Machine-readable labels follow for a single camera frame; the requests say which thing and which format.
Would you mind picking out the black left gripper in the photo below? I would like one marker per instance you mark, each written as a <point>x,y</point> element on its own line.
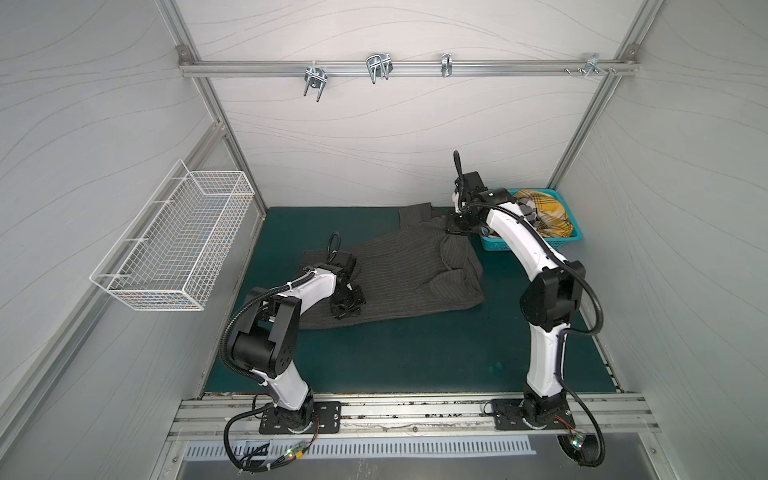
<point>355,308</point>

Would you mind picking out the aluminium top cross rail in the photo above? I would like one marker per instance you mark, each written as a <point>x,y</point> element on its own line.
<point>401,68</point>

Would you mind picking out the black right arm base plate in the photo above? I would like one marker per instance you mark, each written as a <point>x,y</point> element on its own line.
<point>516,414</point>

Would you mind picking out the small metal ring clamp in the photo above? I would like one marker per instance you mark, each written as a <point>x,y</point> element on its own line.
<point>446,65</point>

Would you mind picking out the dark grey pinstriped shirt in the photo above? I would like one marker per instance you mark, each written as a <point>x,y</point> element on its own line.
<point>415,271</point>

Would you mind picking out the yellow plaid shirt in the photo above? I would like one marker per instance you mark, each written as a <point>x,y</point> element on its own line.
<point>545,213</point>

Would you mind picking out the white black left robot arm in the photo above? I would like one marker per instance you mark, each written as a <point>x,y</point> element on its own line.
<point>259,341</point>

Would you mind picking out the metal double hook clamp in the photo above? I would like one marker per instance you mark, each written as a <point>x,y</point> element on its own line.
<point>379,66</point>

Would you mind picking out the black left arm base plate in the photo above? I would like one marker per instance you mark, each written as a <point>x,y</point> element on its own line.
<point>321,417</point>

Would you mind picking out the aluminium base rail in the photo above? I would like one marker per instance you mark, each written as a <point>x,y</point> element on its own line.
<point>417,415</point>

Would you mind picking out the white wire wall basket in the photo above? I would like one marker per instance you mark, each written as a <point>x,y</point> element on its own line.
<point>170,255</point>

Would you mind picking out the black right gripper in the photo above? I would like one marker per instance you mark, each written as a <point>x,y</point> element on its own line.
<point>458,222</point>

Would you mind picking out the metal u-bolt clamp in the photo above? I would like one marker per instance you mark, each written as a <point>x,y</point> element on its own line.
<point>315,79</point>

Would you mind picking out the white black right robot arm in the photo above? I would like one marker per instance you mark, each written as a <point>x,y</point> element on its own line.
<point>549,301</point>

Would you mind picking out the white slotted vent strip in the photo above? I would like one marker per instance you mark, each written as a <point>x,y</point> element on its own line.
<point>384,447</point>

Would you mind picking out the metal bracket with bolts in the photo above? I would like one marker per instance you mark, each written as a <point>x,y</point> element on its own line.
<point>591,67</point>

